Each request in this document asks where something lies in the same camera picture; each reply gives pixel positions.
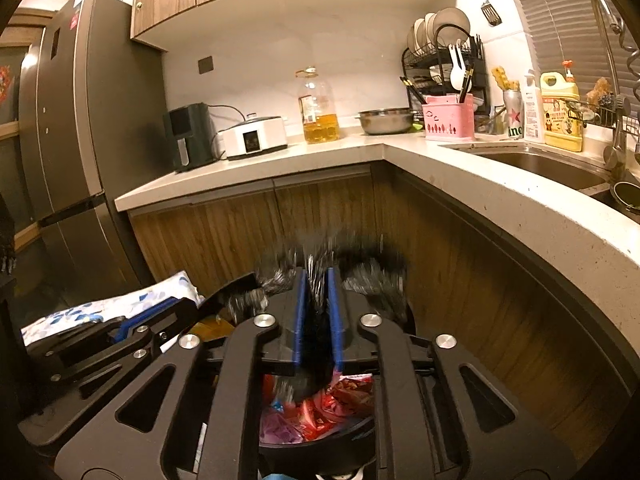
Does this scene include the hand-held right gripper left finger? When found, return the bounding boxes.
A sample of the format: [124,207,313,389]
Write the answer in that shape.
[55,269,307,480]

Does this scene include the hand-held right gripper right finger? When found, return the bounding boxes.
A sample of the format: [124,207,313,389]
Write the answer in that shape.
[327,269,566,480]

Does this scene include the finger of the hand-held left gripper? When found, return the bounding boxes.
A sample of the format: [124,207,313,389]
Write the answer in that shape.
[22,297,201,356]
[47,326,168,386]

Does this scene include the black plastic bag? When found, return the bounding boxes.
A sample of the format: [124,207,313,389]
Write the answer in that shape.
[227,230,411,403]

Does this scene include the purple plastic bag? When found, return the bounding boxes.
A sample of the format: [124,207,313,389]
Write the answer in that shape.
[260,405,306,443]

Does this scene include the black trash bin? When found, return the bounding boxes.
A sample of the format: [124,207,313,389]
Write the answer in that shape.
[200,272,416,476]

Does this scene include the blue floral tablecloth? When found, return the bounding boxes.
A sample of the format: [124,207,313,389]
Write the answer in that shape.
[20,270,206,346]

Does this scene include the kitchen counter with wooden cabinets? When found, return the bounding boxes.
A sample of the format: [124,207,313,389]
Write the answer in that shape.
[114,130,640,461]

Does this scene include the black air fryer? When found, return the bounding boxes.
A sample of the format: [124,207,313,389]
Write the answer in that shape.
[162,102,218,173]

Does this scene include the white rice cooker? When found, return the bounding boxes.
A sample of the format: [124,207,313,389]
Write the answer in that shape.
[216,115,289,161]

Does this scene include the cooking oil bottle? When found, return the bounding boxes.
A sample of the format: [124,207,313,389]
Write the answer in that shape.
[295,66,341,145]

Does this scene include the metal bowl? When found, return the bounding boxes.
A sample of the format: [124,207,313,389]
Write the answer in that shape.
[356,107,416,136]

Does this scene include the wooden framed glass door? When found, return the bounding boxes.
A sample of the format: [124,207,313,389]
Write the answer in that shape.
[0,7,56,251]

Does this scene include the dark grey refrigerator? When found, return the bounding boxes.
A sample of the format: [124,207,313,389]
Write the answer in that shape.
[17,0,166,291]

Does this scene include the pink utensil holder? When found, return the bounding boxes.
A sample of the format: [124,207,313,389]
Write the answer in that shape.
[421,94,475,142]

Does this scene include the metal sink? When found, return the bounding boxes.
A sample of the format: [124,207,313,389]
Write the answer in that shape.
[452,147,611,192]

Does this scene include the black chopsticks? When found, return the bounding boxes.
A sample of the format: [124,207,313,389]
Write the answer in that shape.
[457,67,476,103]

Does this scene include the green beer can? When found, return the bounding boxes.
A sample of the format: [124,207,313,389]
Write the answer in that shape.
[502,89,525,140]

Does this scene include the white rice paddle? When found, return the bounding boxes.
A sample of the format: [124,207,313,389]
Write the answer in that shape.
[447,39,468,91]

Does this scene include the red flower door decoration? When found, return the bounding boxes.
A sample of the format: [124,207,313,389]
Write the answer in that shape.
[0,62,18,106]

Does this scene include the white plastic bottle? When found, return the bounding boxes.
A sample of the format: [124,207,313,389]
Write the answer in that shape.
[522,70,546,143]

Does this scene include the black dish rack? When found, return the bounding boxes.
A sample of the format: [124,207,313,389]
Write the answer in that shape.
[400,7,488,126]

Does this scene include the yellow detergent bottle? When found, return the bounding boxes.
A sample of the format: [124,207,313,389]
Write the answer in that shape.
[539,60,583,153]

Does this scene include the metal cup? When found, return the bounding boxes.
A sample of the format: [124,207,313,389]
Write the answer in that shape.
[610,180,640,211]

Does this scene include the sink caddy with sponge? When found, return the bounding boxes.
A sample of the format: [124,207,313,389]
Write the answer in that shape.
[575,77,632,128]

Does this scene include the grey window blinds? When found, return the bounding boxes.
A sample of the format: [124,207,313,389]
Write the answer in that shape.
[500,0,640,106]

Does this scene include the metal faucet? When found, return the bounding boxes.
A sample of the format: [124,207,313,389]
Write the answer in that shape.
[589,0,640,171]

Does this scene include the black power cable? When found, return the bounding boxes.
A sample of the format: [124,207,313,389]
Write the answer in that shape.
[207,105,248,123]

